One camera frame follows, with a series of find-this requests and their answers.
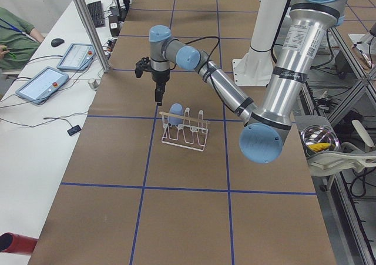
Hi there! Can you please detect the light blue cup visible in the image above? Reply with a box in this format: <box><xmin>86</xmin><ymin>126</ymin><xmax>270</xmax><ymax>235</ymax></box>
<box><xmin>169</xmin><ymin>102</ymin><xmax>185</xmax><ymax>129</ymax></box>

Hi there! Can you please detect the left black braided cable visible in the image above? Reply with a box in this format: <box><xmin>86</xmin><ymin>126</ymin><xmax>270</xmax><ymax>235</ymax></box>
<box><xmin>170</xmin><ymin>35</ymin><xmax>221</xmax><ymax>72</ymax></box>

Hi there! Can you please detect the person in green shirt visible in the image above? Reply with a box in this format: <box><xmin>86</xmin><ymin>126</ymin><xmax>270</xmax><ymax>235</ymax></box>
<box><xmin>1</xmin><ymin>7</ymin><xmax>44</xmax><ymax>71</ymax></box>

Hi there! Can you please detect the small black adapter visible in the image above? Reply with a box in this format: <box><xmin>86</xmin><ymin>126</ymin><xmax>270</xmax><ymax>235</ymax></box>
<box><xmin>67</xmin><ymin>125</ymin><xmax>82</xmax><ymax>136</ymax></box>

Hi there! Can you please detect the steel pot with corn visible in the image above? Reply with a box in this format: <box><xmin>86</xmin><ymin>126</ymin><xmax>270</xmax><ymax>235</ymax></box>
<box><xmin>300</xmin><ymin>125</ymin><xmax>340</xmax><ymax>157</ymax></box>

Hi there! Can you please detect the aluminium frame post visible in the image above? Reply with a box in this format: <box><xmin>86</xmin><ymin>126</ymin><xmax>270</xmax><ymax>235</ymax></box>
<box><xmin>73</xmin><ymin>0</ymin><xmax>110</xmax><ymax>73</ymax></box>

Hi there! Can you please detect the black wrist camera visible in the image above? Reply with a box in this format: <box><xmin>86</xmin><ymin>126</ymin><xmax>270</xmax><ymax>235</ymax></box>
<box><xmin>135</xmin><ymin>57</ymin><xmax>152</xmax><ymax>78</ymax></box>

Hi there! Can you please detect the black computer mouse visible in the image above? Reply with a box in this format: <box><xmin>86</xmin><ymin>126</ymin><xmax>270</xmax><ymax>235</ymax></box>
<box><xmin>51</xmin><ymin>38</ymin><xmax>65</xmax><ymax>48</ymax></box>

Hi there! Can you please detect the white camera pole base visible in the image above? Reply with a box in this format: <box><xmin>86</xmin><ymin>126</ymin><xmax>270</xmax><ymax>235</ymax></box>
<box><xmin>233</xmin><ymin>0</ymin><xmax>288</xmax><ymax>86</ymax></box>

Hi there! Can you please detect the near teach pendant tablet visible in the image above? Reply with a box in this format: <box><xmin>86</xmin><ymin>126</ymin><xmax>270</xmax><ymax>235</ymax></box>
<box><xmin>16</xmin><ymin>66</ymin><xmax>69</xmax><ymax>105</ymax></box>

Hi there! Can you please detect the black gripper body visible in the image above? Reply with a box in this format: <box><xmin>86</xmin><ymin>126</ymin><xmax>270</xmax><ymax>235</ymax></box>
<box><xmin>152</xmin><ymin>69</ymin><xmax>170</xmax><ymax>94</ymax></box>

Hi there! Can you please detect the teach pendant tablet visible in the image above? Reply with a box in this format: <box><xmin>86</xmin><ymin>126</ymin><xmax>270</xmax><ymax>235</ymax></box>
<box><xmin>56</xmin><ymin>43</ymin><xmax>96</xmax><ymax>71</ymax></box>
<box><xmin>16</xmin><ymin>66</ymin><xmax>69</xmax><ymax>105</ymax></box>

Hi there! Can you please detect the far teach pendant tablet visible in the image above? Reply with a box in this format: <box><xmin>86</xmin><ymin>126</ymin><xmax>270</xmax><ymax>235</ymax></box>
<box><xmin>56</xmin><ymin>43</ymin><xmax>96</xmax><ymax>71</ymax></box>

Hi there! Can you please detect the white wire cup holder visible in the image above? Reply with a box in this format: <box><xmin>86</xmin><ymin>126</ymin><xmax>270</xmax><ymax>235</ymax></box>
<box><xmin>159</xmin><ymin>103</ymin><xmax>210</xmax><ymax>152</ymax></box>

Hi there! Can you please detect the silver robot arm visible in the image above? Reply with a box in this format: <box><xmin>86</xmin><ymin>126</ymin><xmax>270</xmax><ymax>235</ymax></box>
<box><xmin>147</xmin><ymin>0</ymin><xmax>347</xmax><ymax>163</ymax></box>

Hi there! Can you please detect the black keyboard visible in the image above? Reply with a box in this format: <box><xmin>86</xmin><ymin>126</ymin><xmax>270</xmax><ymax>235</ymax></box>
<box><xmin>86</xmin><ymin>1</ymin><xmax>105</xmax><ymax>28</ymax></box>

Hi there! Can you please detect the red cylinder object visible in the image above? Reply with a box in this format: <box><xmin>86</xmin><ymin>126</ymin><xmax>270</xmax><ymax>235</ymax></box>
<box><xmin>1</xmin><ymin>233</ymin><xmax>38</xmax><ymax>256</ymax></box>

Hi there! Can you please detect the small metal cylinder weight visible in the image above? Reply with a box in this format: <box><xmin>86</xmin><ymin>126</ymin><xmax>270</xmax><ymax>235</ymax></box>
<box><xmin>88</xmin><ymin>78</ymin><xmax>99</xmax><ymax>91</ymax></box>

